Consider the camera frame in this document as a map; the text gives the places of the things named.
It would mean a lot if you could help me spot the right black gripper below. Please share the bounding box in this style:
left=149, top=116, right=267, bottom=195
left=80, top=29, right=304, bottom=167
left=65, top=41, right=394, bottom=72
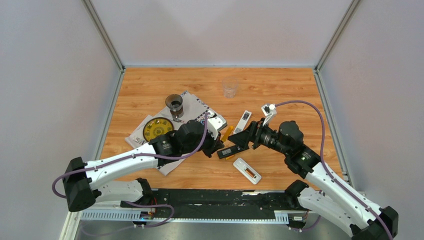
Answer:
left=227, top=118, right=290, bottom=156

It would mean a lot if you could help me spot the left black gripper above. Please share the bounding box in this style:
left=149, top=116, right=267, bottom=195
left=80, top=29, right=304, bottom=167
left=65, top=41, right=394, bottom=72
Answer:
left=182, top=123, right=225, bottom=159

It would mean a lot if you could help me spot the yellow handled screwdriver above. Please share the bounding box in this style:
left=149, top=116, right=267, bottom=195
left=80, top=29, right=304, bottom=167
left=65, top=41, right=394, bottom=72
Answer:
left=221, top=125, right=235, bottom=142

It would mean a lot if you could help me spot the black remote control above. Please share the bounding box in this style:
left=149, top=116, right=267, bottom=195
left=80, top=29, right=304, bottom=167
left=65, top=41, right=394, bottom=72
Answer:
left=217, top=145, right=245, bottom=159

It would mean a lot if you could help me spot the white remote battery bay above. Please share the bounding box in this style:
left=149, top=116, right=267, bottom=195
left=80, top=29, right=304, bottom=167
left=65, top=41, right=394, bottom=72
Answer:
left=233, top=157, right=262, bottom=185

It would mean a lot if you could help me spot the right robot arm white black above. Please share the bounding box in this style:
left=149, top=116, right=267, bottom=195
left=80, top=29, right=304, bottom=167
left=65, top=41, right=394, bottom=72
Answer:
left=228, top=120, right=399, bottom=240

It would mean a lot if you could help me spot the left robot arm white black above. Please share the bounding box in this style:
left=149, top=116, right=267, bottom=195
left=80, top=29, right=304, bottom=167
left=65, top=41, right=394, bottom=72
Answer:
left=59, top=117, right=227, bottom=212

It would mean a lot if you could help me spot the white slim remote control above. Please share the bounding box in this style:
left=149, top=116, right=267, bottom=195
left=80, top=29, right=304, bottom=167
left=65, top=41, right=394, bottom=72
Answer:
left=233, top=110, right=252, bottom=134

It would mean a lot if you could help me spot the patterned white placemat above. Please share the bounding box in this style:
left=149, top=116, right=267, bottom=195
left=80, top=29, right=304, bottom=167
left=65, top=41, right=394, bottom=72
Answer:
left=125, top=91, right=219, bottom=176

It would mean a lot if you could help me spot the clear drinking glass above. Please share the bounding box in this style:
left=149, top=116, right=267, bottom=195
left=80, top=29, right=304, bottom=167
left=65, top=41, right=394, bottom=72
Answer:
left=221, top=77, right=239, bottom=99

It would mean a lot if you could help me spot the dark smoked glass cup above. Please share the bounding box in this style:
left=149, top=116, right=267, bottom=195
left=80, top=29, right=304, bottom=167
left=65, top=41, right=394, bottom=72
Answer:
left=165, top=94, right=184, bottom=120

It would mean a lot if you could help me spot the yellow black plate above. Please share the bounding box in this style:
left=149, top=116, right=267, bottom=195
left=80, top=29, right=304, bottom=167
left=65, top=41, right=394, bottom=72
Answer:
left=142, top=117, right=175, bottom=142

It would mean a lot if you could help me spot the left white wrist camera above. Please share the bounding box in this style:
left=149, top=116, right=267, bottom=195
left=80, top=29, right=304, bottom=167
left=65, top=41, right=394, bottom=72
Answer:
left=205, top=110, right=228, bottom=140

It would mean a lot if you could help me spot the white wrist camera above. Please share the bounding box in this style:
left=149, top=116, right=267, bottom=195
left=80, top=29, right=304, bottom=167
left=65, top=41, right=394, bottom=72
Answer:
left=205, top=110, right=228, bottom=140
left=261, top=103, right=277, bottom=126

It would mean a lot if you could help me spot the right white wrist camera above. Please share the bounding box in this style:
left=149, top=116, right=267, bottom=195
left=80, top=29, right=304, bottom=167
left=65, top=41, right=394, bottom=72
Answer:
left=261, top=103, right=277, bottom=126

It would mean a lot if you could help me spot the pink handled fork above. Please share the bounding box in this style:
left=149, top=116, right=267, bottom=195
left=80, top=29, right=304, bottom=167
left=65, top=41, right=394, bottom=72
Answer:
left=133, top=136, right=145, bottom=145

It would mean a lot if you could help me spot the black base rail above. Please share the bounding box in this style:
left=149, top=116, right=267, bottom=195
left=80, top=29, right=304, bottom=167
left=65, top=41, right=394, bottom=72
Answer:
left=119, top=188, right=311, bottom=220

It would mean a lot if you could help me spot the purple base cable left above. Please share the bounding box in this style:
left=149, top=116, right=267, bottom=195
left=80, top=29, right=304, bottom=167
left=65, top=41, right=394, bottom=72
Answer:
left=124, top=200, right=175, bottom=228

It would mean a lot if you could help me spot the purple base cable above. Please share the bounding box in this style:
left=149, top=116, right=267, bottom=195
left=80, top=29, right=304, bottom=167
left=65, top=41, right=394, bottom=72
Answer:
left=124, top=200, right=175, bottom=228
left=286, top=215, right=322, bottom=232

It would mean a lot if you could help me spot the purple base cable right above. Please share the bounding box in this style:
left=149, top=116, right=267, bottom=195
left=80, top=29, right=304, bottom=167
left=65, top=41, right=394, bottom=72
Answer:
left=286, top=215, right=322, bottom=232

